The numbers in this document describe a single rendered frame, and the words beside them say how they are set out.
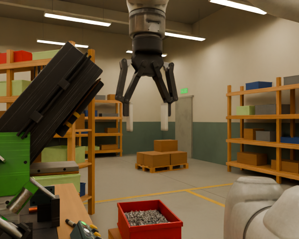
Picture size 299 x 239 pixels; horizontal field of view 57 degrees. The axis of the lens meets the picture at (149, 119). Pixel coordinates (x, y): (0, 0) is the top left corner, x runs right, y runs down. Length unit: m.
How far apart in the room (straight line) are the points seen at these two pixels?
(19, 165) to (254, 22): 7.34
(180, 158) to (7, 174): 6.62
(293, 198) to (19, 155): 0.82
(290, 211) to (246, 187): 0.18
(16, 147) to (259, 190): 0.76
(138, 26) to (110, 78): 9.94
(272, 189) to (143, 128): 10.31
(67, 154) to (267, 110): 4.43
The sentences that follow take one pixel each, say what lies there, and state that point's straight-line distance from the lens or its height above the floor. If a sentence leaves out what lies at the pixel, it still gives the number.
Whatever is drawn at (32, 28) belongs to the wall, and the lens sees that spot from 10.43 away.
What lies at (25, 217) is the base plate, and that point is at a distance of 1.35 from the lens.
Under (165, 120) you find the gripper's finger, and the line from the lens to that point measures 0.69.
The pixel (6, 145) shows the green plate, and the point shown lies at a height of 1.23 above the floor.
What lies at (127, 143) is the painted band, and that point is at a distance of 10.75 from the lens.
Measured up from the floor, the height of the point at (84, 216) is 0.90.
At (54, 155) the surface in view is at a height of 0.86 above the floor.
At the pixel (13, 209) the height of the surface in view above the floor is 1.04.
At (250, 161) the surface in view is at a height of 0.33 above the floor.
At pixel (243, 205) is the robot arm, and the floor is 1.10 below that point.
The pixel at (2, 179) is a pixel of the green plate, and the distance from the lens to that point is 1.03.
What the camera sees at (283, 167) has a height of 0.34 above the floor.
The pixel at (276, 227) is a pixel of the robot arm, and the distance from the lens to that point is 0.63.
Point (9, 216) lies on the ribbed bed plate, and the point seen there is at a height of 1.00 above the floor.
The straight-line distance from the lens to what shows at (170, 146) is 7.69.
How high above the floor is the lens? 1.31
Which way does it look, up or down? level
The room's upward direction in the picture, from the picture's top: straight up
